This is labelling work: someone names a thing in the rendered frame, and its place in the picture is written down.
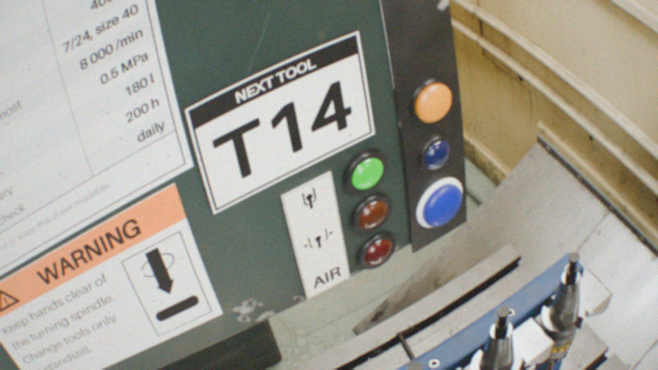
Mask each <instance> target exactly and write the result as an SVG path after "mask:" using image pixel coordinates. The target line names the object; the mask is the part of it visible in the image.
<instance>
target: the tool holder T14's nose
mask: <svg viewBox="0 0 658 370"><path fill-rule="evenodd" d="M568 349H569V348H568ZM568 349H567V350H566V351H564V352H561V353H551V354H550V356H549V358H548V359H547V360H545V361H546V362H548V363H557V362H559V361H561V360H562V359H563V358H565V357H566V355H567V351H568Z"/></svg>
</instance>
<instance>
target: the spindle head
mask: <svg viewBox="0 0 658 370"><path fill-rule="evenodd" d="M154 1H155V5H156V12H157V16H158V20H159V26H160V30H161V34H162V40H163V44H164V50H165V53H166V57H167V63H168V67H169V71H170V76H171V80H172V83H173V89H174V93H175V96H176V101H177V104H178V110H179V113H180V116H181V122H182V125H183V128H184V133H185V137H186V139H187V144H188V147H189V152H190V155H191V158H192V163H193V167H191V168H189V169H188V170H185V171H183V172H182V173H180V174H178V175H176V176H174V177H172V178H171V179H169V180H167V181H165V182H164V183H162V184H160V185H158V186H156V187H154V188H153V189H150V190H149V191H147V192H145V193H143V194H142V195H140V196H138V197H136V198H135V199H133V200H130V201H129V202H127V203H125V204H124V205H122V206H120V207H118V208H117V209H115V210H113V211H111V212H109V213H108V214H106V215H104V216H102V217H101V218H99V219H97V220H96V221H94V222H91V223H90V224H89V225H86V226H85V227H83V228H81V229H80V230H78V231H76V232H75V233H72V234H71V235H70V236H67V237H66V238H64V239H62V240H61V241H59V242H57V243H56V244H53V245H52V246H50V247H48V248H47V249H45V250H43V251H42V252H40V253H38V254H37V255H34V256H33V257H31V258H29V259H28V260H26V261H24V262H23V263H21V264H19V265H17V266H16V267H14V268H12V269H11V270H9V271H7V272H5V273H4V274H2V275H0V281H1V280H3V279H5V278H7V277H9V276H10V275H12V274H14V273H16V272H17V271H19V270H20V269H23V268H24V267H25V266H28V265H30V264H31V263H33V262H35V261H36V260H38V259H40V258H42V257H43V256H45V255H47V254H49V253H50V252H52V251H54V250H55V249H57V248H59V247H61V246H63V245H64V244H66V243H68V242H69V241H71V240H73V239H75V238H76V237H78V236H80V235H82V234H83V233H85V232H87V231H89V230H91V229H92V228H94V227H96V226H97V225H100V224H101V223H102V222H105V221H107V220H108V219H110V218H112V217H114V216H115V215H117V214H119V213H120V212H122V211H125V210H126V209H128V208H130V207H132V206H133V205H135V204H137V203H139V202H140V201H142V200H144V199H146V198H147V197H150V196H151V195H153V194H155V193H157V192H159V191H160V190H162V189H164V188H166V187H168V186H169V185H171V184H174V183H175V184H176V189H177V191H178V195H179V197H180V200H181V204H182V206H183V209H184V213H185V215H186V218H187V222H188V224H189V228H190V230H191V233H192V236H193V239H194V241H195V244H196V247H197V249H198V252H199V255H200V258H201V260H202V262H203V266H204V268H205V270H206V274H207V276H208V278H209V281H210V284H211V287H212V288H213V291H214V294H215V296H216V298H217V301H218V303H219V305H220V308H221V310H222V312H223V314H221V315H219V316H216V317H214V318H213V319H210V320H208V321H207V322H204V323H202V324H199V325H198V326H195V327H193V328H191V329H189V330H187V331H184V332H182V333H180V334H178V335H175V336H173V337H172V338H169V339H167V340H165V341H163V342H161V343H158V344H156V345H154V346H152V347H149V348H147V349H145V350H143V351H141V352H138V353H137V354H134V355H132V356H130V357H128V358H125V359H123V360H121V361H118V362H117V363H114V364H112V365H110V366H107V367H106V368H103V369H101V370H157V369H159V368H161V367H163V366H166V365H168V364H170V363H172V362H175V361H177V360H179V359H182V358H184V357H186V356H188V355H191V354H192V353H195V352H197V351H199V350H202V349H204V348H206V347H209V346H211V345H212V344H216V343H217V342H219V341H221V340H223V339H226V338H228V337H230V336H232V335H235V334H237V333H239V332H241V331H243V330H246V329H248V328H249V327H252V326H253V325H256V324H258V323H260V322H262V321H264V320H266V319H268V318H270V317H273V316H275V315H277V314H279V313H281V312H283V311H285V310H287V309H289V308H291V307H293V306H295V305H297V304H299V303H301V302H303V301H305V300H307V297H306V292H305V289H304V286H303V281H302V278H301V275H300V270H299V266H298V263H297V258H296V255H295V252H294V247H293V244H292V238H291V235H290V232H289V226H288V222H287V219H286V214H285V211H284V207H283V202H282V198H281V195H284V194H286V193H287V192H290V191H292V190H293V189H296V188H298V187H299V186H302V185H303V184H306V183H308V182H309V181H311V180H313V179H315V178H317V177H319V176H321V175H323V174H325V173H327V172H329V171H330V172H331V174H332V179H333V186H334V190H335V195H336V202H337V206H338V211H339V219H340V223H341V231H342V235H343V240H344V247H345V251H346V256H347V263H348V268H349V272H350V277H352V276H353V275H356V274H358V273H359V272H361V271H363V270H364V269H363V268H362V267H361V266H360V265H359V264H358V262H357V255H358V251H359V249H360V248H361V245H362V244H363V243H364V242H365V241H366V240H367V239H368V238H369V237H370V236H373V235H374V234H376V233H379V232H389V233H391V234H392V235H393V236H394V237H395V239H396V241H397V245H396V248H395V251H394V253H395V252H397V251H399V250H401V249H402V248H404V247H406V246H408V245H409V244H411V230H410V221H409V212H408V197H407V189H406V182H405V169H404V161H403V155H402V143H401V136H400V125H399V120H398V114H397V103H396V98H395V92H394V85H393V80H392V75H391V66H390V60H389V55H388V46H387V42H386V33H385V28H384V23H383V15H382V10H381V6H380V0H154ZM355 30H357V31H358V33H359V37H360V42H361V50H362V54H363V59H364V68H365V73H366V81H367V86H368V91H369V100H370V105H371V110H372V119H373V125H374V130H375V134H373V135H372V136H370V137H367V138H366V139H363V140H361V141H359V142H357V143H355V144H353V145H351V146H349V147H347V148H345V149H343V150H341V151H339V152H337V153H335V154H333V155H331V156H329V157H327V158H325V159H323V160H321V161H319V162H317V163H315V164H313V165H311V166H309V167H307V168H305V169H303V170H301V171H299V172H297V173H295V174H293V175H290V176H289V177H287V178H285V179H283V180H281V181H279V182H277V183H275V184H273V185H271V186H268V187H267V188H265V189H263V190H261V191H259V192H257V193H255V194H253V195H251V196H249V197H246V198H245V199H243V200H241V201H239V202H238V203H235V204H233V205H232V206H229V207H228V208H225V209H223V210H222V211H219V212H217V213H216V214H213V212H212V208H211V205H210V202H209V198H208V195H207V193H206V188H205V185H204V182H203V178H202V175H201V172H200V168H199V165H198V160H197V157H196V154H195V149H194V146H193V143H192V138H191V135H190V132H189V126H188V123H187V118H186V115H185V111H184V108H186V107H188V106H190V105H192V104H193V103H195V102H197V101H199V100H201V99H203V98H205V97H207V96H209V95H211V94H213V93H215V92H217V91H219V90H221V89H223V88H225V87H227V86H229V85H231V84H233V83H235V82H237V81H239V80H241V79H243V78H246V77H248V76H250V75H252V74H254V73H256V72H259V71H260V70H263V69H265V68H268V67H269V66H271V65H274V64H276V63H278V62H280V61H283V60H285V59H288V58H290V57H292V56H294V55H296V54H299V53H301V52H303V51H306V50H308V49H310V48H313V47H315V46H318V45H320V44H323V43H326V42H328V41H330V40H333V39H335V38H337V37H341V36H342V35H345V34H348V33H351V32H354V31H355ZM366 150H378V151H380V152H381V153H382V154H383V155H384V156H385V157H386V159H387V164H388V166H387V171H386V174H385V176H384V178H383V180H382V181H381V182H380V183H379V184H378V185H377V186H376V187H375V188H374V189H372V190H370V191H368V192H365V193H363V194H355V193H352V192H351V191H350V190H349V189H348V188H347V187H346V186H345V185H344V172H345V170H346V169H347V166H348V164H349V163H350V162H351V161H352V160H353V159H354V158H355V157H356V156H357V155H358V154H360V153H362V152H364V151H366ZM378 192H381V193H384V194H386V195H388V196H389V197H390V199H391V201H392V210H391V214H390V217H389V218H388V220H387V221H386V223H385V224H384V225H383V226H382V227H381V228H379V229H377V230H376V231H374V232H371V233H367V234H362V233H358V232H356V231H355V230H354V229H353V227H352V226H351V216H352V213H353V210H354V209H355V207H356V206H357V205H358V203H359V202H360V201H361V200H363V199H364V198H365V197H366V196H368V195H371V194H374V193H378ZM394 253H393V254H394Z"/></svg>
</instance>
